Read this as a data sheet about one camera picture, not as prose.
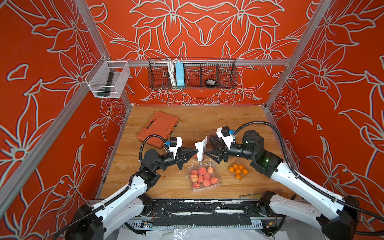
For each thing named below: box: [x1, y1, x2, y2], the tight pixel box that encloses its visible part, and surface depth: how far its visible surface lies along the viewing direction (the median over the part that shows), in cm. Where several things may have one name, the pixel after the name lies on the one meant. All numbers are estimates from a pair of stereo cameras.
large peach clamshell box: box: [188, 162, 222, 191], surface depth 81 cm
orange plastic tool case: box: [137, 110, 179, 149], surface depth 104 cm
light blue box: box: [175, 62, 185, 86], surface depth 92 cm
